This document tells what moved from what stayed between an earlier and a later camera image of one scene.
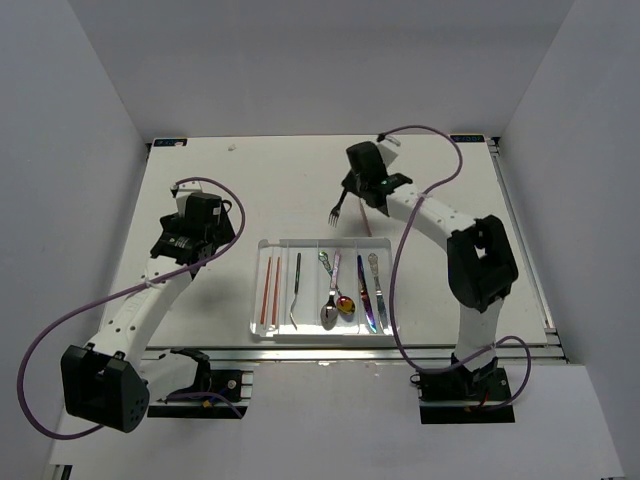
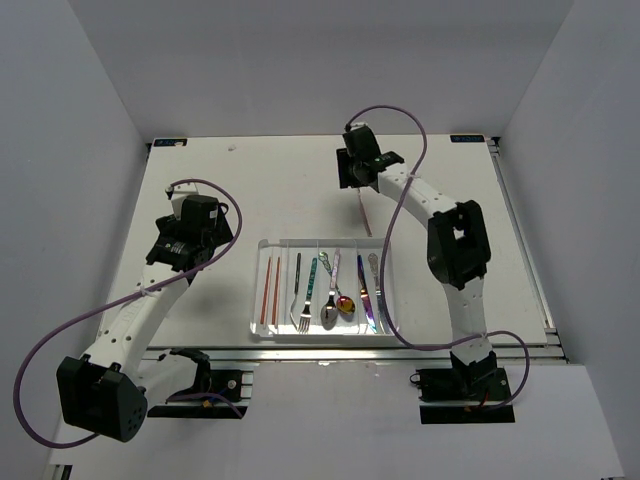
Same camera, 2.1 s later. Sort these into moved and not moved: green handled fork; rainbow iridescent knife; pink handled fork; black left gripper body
Moved: green handled fork
Not moved: black left gripper body; pink handled fork; rainbow iridescent knife
